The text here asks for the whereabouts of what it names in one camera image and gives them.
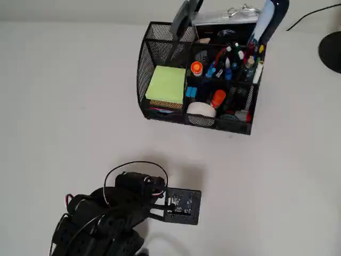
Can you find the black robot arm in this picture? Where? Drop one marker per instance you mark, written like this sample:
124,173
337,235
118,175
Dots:
88,216

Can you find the white marker with orange cap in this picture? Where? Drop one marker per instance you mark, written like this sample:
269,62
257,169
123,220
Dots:
196,68

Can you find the black mesh desk organizer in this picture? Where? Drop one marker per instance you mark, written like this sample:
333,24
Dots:
234,125

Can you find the green sticky note pad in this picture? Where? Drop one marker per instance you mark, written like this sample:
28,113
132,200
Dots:
166,82

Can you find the red-orange capped glue stick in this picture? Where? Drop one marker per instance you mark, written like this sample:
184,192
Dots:
218,98

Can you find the white tape roll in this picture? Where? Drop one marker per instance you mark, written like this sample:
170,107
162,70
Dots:
201,109

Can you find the clear plastic bag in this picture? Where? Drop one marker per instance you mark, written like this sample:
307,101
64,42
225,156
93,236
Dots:
226,17

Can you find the dark blue and white tool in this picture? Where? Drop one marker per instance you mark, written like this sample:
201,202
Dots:
274,18

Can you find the brown sticky note pad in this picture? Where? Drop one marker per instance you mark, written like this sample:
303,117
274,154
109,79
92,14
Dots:
165,104

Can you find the gripper camera circuit board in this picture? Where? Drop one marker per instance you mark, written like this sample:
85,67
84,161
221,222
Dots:
183,205

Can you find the white cylindrical tube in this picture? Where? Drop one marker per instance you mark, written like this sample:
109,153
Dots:
258,72

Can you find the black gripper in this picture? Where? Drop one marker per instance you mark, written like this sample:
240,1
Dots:
132,181

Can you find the black round lamp base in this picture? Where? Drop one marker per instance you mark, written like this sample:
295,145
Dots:
331,50

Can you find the blue clip pair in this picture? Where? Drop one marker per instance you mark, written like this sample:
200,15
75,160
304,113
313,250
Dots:
191,92

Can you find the blue pen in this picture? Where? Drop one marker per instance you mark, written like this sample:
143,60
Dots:
211,70

